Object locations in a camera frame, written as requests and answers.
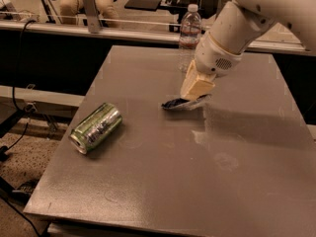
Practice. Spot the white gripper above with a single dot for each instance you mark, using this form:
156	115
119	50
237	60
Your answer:
213	57

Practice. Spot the dark blue rxbar wrapper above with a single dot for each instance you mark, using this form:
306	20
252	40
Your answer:
185	105

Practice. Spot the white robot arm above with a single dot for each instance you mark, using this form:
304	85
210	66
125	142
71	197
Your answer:
237	25

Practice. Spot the green soda can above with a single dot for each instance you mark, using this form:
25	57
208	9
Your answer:
95	128

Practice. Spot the clear plastic water bottle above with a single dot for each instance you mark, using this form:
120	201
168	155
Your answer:
190	31

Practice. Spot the person in beige trousers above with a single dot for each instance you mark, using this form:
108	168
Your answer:
106	8

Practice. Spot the left metal bracket post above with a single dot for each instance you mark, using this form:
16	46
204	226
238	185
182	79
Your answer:
91	12

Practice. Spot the grey metal rail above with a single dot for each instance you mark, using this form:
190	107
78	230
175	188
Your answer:
263	46

